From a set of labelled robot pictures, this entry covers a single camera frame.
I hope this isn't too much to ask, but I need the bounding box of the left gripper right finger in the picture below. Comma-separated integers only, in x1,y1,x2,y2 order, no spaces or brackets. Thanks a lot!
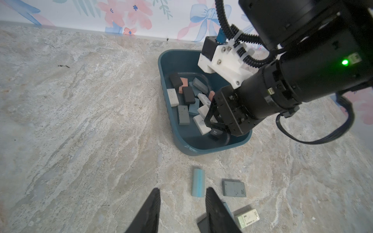
206,187,241,233

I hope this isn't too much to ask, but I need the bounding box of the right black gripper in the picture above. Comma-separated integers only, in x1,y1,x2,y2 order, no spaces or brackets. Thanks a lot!
204,85,262,136

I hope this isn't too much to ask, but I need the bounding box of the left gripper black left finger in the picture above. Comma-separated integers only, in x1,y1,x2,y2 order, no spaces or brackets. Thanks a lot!
125,188,161,233

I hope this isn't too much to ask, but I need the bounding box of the pink eraser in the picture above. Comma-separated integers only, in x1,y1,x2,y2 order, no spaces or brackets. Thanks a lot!
178,77,188,94
208,90,215,102

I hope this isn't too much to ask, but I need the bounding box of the black eraser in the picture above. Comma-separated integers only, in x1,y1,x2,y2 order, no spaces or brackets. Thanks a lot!
197,216,209,233
169,73,183,89
182,86,196,105
210,129,223,140

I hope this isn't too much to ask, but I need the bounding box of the white eraser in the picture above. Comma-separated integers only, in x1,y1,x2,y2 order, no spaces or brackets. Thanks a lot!
167,88,179,107
197,93,211,107
197,105,217,123
193,115,211,136

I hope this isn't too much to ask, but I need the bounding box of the teal eraser top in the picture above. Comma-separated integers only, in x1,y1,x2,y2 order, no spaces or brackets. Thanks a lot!
191,169,206,198

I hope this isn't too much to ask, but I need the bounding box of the blue eraser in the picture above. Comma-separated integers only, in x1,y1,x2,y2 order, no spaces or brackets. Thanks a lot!
188,98,200,116
223,202,235,221
188,82,202,97

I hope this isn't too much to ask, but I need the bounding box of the grey eraser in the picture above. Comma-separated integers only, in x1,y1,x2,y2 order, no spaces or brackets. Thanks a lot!
177,105,190,125
222,179,247,198
193,78,208,94

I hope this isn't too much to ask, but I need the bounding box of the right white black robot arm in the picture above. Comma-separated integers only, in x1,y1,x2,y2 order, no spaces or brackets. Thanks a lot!
199,1,373,145

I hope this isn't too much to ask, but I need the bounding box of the cream eraser centre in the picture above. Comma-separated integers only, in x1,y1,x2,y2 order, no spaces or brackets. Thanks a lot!
235,209,260,229

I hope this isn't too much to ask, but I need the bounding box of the grey eraser top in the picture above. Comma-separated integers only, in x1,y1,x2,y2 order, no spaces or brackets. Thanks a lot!
222,179,247,198

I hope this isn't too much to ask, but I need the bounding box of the dark teal storage box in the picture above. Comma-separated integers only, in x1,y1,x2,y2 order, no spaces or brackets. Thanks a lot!
158,50,252,156

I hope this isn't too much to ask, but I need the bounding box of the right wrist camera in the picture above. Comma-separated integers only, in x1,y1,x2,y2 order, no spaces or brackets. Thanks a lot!
198,37,253,89

